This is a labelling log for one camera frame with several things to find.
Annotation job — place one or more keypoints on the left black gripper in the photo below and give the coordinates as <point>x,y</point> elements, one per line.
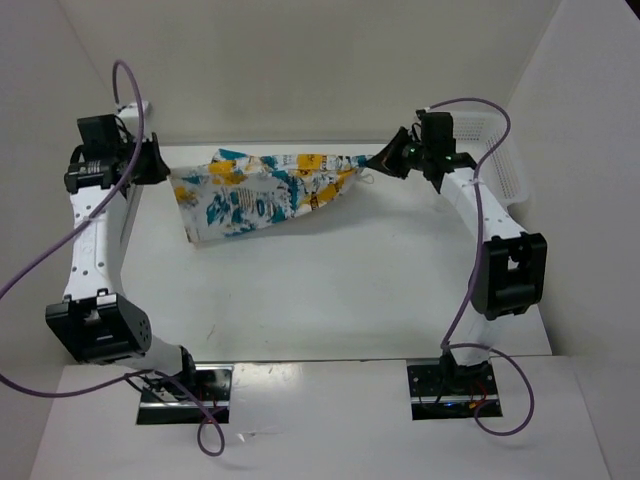
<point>159,170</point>

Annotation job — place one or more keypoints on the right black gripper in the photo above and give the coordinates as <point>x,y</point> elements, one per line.
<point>387,160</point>

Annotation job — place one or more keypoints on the patterned white teal yellow shorts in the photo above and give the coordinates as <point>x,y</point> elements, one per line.
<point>238,193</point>

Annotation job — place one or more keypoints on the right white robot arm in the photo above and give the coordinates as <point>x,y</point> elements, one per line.
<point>507,277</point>

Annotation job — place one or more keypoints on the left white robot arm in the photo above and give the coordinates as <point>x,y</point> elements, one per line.
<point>95,321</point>

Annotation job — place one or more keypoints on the white plastic basket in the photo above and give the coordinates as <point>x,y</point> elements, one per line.
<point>503,171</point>

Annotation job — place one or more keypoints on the aluminium table edge rail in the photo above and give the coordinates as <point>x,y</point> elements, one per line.
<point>132,192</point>

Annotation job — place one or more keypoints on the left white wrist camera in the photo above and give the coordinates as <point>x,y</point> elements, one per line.
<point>132,109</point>

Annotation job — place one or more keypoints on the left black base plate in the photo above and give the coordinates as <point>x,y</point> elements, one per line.
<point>161,403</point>

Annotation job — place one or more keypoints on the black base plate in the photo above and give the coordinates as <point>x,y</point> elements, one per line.
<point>161,403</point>
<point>433,398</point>

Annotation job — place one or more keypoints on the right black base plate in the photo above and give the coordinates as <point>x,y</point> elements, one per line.
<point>433,398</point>

